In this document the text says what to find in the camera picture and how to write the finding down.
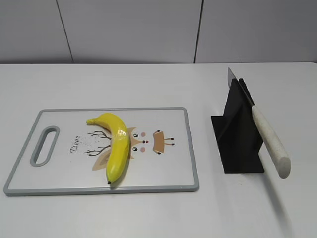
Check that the cleaver knife with white handle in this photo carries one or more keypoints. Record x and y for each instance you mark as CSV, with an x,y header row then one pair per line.
x,y
272,142

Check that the yellow plastic banana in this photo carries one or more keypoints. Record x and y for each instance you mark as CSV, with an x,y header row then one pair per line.
x,y
113,160

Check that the white grey-rimmed cutting board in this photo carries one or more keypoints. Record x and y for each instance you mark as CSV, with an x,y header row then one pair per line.
x,y
62,155

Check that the black knife stand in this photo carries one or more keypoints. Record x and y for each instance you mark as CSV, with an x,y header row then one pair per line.
x,y
237,136

